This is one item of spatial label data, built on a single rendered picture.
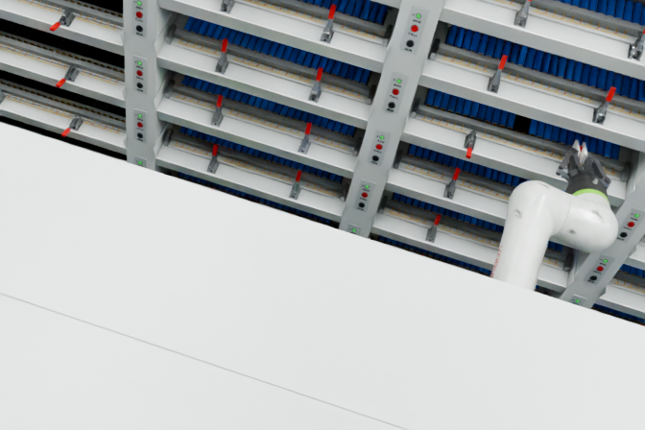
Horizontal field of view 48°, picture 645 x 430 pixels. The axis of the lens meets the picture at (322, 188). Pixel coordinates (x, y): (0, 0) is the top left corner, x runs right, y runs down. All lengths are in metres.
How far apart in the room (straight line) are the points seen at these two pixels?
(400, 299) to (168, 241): 0.17
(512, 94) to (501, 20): 0.21
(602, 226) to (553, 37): 0.45
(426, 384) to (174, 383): 0.16
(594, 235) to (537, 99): 0.42
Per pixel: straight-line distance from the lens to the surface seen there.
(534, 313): 0.54
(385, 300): 0.50
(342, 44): 1.85
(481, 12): 1.75
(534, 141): 2.00
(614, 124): 1.92
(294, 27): 1.88
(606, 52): 1.79
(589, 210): 1.62
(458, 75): 1.85
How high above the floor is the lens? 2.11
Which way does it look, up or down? 44 degrees down
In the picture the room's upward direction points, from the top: 14 degrees clockwise
